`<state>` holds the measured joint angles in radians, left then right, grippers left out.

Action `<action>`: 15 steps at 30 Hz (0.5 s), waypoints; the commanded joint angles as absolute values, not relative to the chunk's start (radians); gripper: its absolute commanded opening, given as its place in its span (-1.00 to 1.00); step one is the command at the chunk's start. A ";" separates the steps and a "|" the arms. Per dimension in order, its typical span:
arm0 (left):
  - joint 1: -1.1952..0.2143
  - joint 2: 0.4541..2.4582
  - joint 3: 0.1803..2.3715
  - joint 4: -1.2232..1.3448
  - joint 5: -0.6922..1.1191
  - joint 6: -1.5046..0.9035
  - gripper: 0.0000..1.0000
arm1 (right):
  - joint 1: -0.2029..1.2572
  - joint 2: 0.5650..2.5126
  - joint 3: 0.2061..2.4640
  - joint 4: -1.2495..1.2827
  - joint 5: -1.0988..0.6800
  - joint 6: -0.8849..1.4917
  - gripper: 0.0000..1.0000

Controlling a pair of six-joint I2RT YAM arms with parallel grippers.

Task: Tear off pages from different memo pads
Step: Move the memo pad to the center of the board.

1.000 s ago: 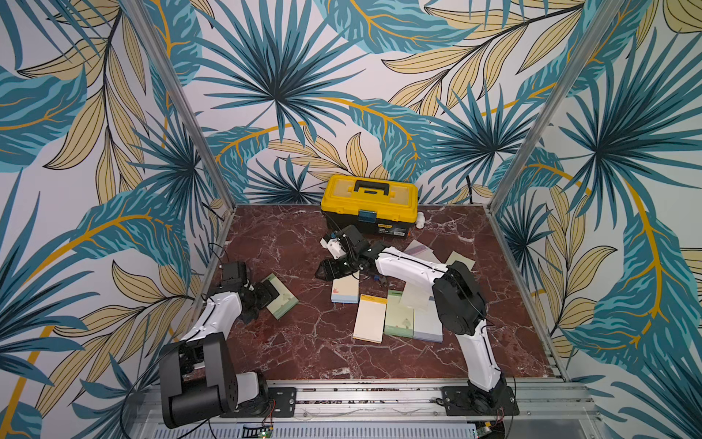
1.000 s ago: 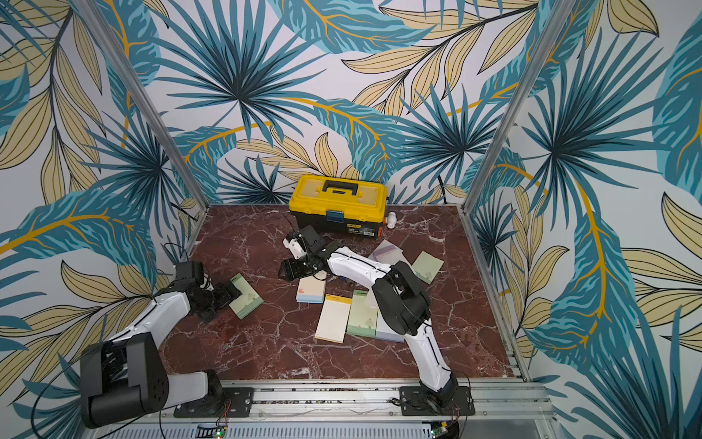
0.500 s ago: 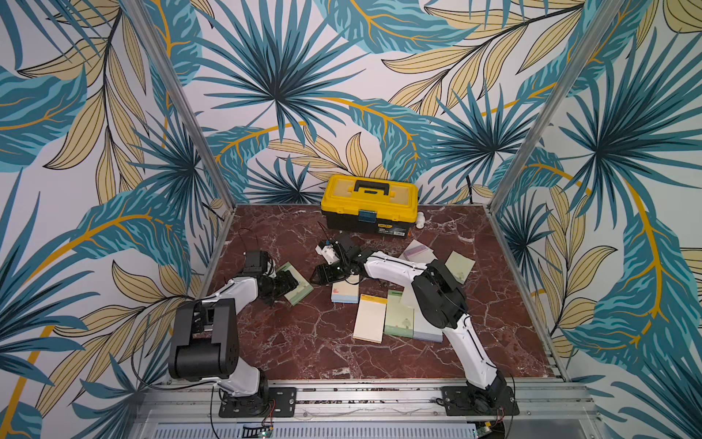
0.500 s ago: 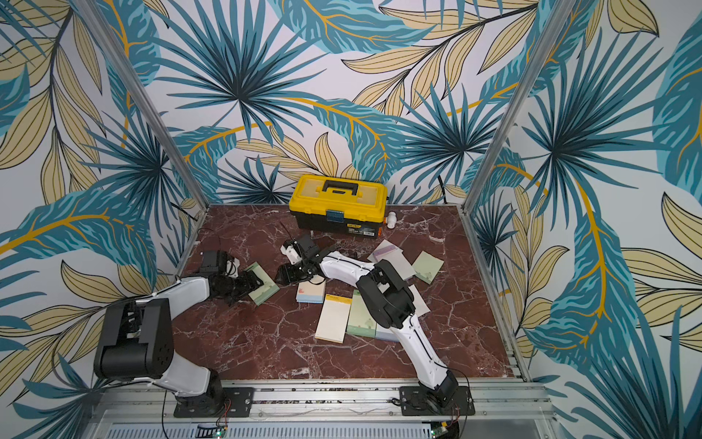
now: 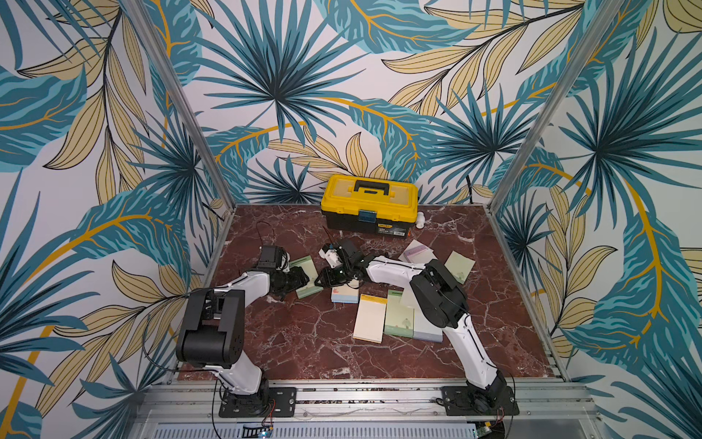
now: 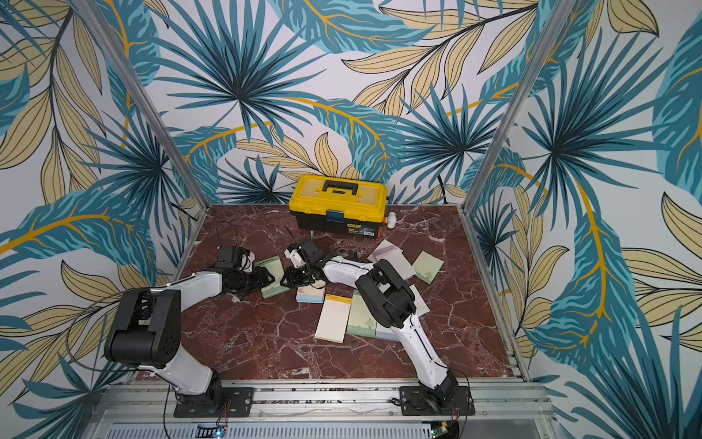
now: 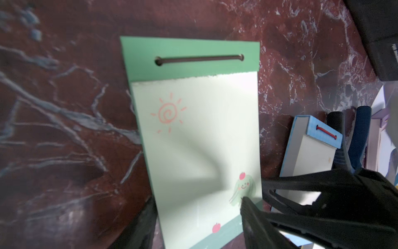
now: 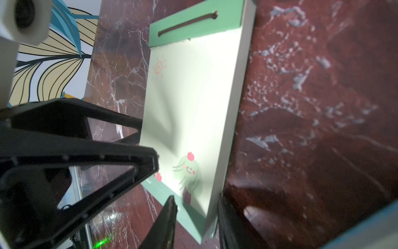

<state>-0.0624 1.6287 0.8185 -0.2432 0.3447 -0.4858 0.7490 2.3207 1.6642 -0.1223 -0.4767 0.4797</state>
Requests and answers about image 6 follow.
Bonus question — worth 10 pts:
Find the blue topped cream memo pad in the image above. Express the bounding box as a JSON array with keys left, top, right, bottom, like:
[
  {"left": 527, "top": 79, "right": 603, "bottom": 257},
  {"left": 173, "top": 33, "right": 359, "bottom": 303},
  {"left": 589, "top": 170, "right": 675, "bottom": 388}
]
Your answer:
[{"left": 296, "top": 285, "right": 325, "bottom": 304}]

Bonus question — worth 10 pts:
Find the small green memo pad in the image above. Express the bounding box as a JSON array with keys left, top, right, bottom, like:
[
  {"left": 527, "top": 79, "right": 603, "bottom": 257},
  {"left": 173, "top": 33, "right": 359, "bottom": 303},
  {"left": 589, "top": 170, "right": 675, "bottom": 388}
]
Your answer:
[{"left": 255, "top": 256, "right": 289, "bottom": 299}]

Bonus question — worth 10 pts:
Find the yellow topped cream memo pad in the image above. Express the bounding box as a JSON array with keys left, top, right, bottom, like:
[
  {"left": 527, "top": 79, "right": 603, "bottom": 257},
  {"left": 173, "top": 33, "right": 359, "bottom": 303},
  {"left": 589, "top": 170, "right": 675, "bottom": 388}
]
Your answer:
[{"left": 314, "top": 294, "right": 352, "bottom": 344}]

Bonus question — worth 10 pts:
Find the large green memo pad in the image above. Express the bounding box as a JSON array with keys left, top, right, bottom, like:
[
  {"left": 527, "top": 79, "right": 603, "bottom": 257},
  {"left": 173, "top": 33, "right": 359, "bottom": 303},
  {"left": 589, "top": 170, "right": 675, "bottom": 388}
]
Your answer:
[{"left": 346, "top": 290, "right": 377, "bottom": 338}]

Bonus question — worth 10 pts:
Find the pink memo pad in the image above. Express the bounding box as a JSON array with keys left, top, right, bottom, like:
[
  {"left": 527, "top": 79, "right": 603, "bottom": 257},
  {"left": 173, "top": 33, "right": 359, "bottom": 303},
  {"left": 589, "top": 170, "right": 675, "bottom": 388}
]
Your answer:
[{"left": 381, "top": 249, "right": 416, "bottom": 280}]

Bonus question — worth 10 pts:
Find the grey white memo pad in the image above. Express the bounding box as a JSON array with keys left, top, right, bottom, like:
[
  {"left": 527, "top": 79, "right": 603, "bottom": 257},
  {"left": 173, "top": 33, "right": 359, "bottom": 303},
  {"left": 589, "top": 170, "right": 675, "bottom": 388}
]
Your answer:
[{"left": 375, "top": 325, "right": 400, "bottom": 342}]

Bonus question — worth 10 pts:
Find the torn white grid page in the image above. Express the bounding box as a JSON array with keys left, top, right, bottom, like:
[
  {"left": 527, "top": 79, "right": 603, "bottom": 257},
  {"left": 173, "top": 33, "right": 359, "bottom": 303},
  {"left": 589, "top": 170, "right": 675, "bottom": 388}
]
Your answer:
[{"left": 411, "top": 285, "right": 430, "bottom": 316}]

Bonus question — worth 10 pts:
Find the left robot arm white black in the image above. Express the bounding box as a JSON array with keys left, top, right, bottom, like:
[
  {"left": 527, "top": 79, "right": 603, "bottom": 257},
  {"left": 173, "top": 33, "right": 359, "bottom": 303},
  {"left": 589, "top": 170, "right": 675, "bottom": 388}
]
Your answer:
[{"left": 104, "top": 246, "right": 275, "bottom": 415}]

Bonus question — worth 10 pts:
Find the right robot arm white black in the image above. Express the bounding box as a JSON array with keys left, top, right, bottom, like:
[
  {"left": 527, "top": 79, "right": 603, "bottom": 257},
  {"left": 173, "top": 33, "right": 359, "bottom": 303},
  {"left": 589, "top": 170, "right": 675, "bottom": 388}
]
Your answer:
[{"left": 281, "top": 240, "right": 459, "bottom": 414}]

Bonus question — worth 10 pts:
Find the yellow black toolbox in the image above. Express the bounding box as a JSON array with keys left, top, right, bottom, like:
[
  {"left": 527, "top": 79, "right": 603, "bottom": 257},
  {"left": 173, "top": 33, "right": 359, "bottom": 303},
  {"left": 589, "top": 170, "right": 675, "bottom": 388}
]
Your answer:
[{"left": 289, "top": 175, "right": 388, "bottom": 239}]

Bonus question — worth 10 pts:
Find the small white bottle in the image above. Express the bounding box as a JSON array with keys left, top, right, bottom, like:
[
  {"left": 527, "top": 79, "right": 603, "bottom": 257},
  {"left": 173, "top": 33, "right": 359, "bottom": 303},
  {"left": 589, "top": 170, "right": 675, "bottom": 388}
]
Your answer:
[{"left": 387, "top": 211, "right": 398, "bottom": 230}]

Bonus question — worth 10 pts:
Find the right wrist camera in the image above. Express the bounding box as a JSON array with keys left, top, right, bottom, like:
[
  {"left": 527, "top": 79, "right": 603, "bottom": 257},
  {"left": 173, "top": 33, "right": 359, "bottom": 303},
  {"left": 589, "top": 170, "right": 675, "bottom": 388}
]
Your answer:
[{"left": 284, "top": 245, "right": 306, "bottom": 269}]

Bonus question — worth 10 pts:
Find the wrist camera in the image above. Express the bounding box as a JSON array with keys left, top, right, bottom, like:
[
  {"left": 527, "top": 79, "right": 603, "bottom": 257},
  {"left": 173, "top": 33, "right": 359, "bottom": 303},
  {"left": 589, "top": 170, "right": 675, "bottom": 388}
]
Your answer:
[
  {"left": 239, "top": 247, "right": 255, "bottom": 273},
  {"left": 284, "top": 245, "right": 306, "bottom": 269}
]

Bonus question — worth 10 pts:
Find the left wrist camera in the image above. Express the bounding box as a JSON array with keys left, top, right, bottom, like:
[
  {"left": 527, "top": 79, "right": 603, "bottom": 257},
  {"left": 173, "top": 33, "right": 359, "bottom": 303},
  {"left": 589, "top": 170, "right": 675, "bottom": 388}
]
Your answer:
[{"left": 239, "top": 247, "right": 255, "bottom": 273}]

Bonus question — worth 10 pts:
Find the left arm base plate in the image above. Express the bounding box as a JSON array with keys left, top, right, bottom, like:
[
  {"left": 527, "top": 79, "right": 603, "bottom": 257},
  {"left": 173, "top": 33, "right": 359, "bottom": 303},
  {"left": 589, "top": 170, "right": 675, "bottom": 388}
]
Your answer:
[{"left": 174, "top": 387, "right": 254, "bottom": 418}]

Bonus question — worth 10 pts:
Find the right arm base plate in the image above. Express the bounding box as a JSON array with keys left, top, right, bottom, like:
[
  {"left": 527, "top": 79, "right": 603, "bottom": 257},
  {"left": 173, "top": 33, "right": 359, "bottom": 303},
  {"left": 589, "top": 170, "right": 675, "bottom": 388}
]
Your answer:
[{"left": 399, "top": 386, "right": 475, "bottom": 416}]

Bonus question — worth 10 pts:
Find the aluminium front rail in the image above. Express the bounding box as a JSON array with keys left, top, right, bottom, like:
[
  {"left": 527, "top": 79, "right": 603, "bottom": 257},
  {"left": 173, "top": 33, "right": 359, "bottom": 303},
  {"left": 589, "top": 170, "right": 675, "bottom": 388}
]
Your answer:
[{"left": 82, "top": 379, "right": 565, "bottom": 438}]

